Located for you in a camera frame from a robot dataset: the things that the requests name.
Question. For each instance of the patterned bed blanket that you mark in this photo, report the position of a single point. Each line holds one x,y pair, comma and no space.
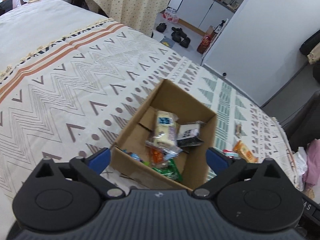
62,92

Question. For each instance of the white bed sheet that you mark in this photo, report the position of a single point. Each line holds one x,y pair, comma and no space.
37,27

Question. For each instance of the black clothes on chair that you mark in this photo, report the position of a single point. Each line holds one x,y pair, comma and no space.
5,6

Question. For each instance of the black spray bottle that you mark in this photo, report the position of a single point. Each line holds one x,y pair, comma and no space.
220,27

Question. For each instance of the large red drink bottle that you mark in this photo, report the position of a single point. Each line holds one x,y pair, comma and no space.
205,44

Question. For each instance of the blue candy packet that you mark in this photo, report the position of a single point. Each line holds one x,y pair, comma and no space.
135,156

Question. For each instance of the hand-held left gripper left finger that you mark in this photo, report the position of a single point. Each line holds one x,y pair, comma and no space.
100,158

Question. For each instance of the white plastic bag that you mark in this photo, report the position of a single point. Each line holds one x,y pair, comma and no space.
299,163

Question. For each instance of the white milk snack packet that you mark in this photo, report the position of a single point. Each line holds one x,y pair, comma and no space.
165,131

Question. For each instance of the red snack packet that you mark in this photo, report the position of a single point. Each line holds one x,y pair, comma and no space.
229,152

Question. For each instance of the black and white snack packet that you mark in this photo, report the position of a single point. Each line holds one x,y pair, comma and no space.
189,135

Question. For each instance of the black shoe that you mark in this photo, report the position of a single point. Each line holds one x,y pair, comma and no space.
185,42
177,38
161,27
178,31

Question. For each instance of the small orange snack packet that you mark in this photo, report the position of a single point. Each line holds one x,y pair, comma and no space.
156,156

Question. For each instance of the pink cloth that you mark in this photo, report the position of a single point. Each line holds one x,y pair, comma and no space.
312,161

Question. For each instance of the hanging beige jacket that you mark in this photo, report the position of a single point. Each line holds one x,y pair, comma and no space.
314,56

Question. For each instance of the white kitchen cabinet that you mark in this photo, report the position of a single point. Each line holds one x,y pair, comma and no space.
207,10

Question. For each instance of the dark green snack packet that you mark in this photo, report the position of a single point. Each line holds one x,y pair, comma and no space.
170,170

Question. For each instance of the orange bread packet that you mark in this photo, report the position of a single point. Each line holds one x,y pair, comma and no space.
246,152

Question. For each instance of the pink pack of water bottles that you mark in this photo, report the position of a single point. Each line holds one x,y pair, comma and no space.
171,15

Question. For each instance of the blue paper on floor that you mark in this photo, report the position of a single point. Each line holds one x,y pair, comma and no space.
167,42

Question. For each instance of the round table with dotted cloth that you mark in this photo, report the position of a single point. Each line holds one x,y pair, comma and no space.
130,2

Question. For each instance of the brown cardboard box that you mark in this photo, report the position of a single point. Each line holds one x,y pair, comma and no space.
175,97

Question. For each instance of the hanging black jacket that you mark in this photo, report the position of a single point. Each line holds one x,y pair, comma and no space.
311,43

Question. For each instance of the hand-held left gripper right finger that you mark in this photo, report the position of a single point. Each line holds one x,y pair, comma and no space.
217,161

